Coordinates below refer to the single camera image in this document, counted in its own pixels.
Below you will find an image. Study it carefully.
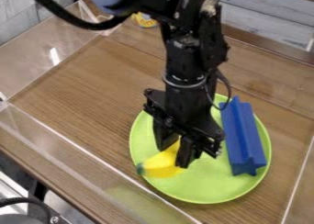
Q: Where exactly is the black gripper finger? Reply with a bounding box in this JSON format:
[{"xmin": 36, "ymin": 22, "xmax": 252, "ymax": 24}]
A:
[
  {"xmin": 175, "ymin": 136, "xmax": 202, "ymax": 169},
  {"xmin": 154, "ymin": 118, "xmax": 179, "ymax": 151}
]

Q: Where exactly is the green round plate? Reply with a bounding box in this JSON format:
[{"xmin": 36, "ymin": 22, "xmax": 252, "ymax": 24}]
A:
[{"xmin": 129, "ymin": 95, "xmax": 273, "ymax": 204}]

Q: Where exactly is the blue star-shaped block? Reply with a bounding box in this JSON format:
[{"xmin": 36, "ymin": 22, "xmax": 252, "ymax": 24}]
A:
[{"xmin": 221, "ymin": 96, "xmax": 268, "ymax": 176}]

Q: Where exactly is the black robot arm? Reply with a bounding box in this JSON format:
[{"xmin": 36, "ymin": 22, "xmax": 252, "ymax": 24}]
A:
[{"xmin": 93, "ymin": 0, "xmax": 230, "ymax": 168}]

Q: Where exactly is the black cable lower left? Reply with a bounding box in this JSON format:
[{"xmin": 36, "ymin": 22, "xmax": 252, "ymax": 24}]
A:
[{"xmin": 0, "ymin": 196, "xmax": 63, "ymax": 224}]

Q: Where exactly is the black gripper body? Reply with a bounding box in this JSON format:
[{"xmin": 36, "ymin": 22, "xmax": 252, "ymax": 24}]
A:
[{"xmin": 143, "ymin": 87, "xmax": 225, "ymax": 158}]

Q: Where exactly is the clear acrylic corner bracket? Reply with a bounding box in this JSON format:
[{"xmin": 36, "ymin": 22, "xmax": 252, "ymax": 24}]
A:
[{"xmin": 79, "ymin": 0, "xmax": 121, "ymax": 37}]

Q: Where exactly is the yellow labelled tin can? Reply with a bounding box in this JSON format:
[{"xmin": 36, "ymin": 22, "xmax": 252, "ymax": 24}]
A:
[{"xmin": 131, "ymin": 12, "xmax": 158, "ymax": 28}]

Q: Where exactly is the yellow toy banana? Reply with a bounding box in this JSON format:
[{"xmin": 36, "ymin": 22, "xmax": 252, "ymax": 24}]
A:
[{"xmin": 137, "ymin": 141, "xmax": 185, "ymax": 178}]

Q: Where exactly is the clear acrylic front wall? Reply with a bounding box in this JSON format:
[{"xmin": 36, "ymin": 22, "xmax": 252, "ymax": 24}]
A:
[{"xmin": 0, "ymin": 102, "xmax": 202, "ymax": 224}]

